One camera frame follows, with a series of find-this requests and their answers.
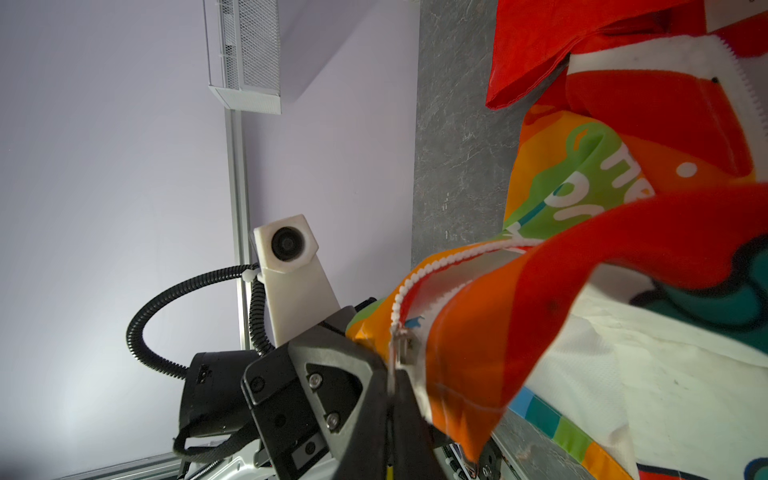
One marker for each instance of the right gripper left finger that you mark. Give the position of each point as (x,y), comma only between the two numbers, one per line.
(366,453)

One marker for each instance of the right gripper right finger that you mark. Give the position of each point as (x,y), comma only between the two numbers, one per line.
(412,451)

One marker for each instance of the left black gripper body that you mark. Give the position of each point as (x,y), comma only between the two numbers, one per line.
(282,414)

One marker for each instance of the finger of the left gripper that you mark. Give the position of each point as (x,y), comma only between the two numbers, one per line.
(332,394)

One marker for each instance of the rainbow red kids jacket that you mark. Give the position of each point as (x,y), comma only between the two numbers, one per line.
(622,310)

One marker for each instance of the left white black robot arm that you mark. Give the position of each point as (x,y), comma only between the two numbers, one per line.
(213,404)

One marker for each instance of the small white mesh basket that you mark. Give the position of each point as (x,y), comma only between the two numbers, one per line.
(263,55)

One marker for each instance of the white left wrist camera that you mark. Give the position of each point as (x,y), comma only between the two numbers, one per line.
(298,292)

